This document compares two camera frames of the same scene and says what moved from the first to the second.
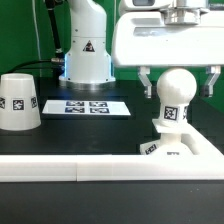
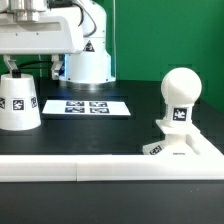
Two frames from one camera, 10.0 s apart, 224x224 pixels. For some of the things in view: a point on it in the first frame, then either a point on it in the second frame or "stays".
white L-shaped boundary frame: x=207 y=164 stays
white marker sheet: x=87 y=107 stays
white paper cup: x=19 y=106 stays
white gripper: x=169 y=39 to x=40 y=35
